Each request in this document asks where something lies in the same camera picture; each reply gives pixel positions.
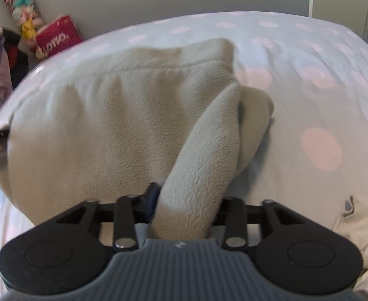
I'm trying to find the beige fleece garment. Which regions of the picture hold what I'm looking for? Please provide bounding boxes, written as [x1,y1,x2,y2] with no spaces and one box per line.
[0,39,274,240]

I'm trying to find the pile of clothes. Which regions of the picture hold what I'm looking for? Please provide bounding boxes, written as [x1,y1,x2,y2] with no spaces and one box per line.
[0,26,29,101]

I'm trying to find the polka dot bed sheet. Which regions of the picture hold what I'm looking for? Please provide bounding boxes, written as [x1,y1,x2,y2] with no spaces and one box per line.
[0,12,368,300]

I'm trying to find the red Lotso bag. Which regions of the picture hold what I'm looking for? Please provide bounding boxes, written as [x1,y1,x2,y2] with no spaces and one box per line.
[35,14,83,60]

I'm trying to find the stuffed toy column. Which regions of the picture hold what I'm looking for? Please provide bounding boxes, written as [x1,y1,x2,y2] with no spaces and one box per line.
[4,0,44,40]

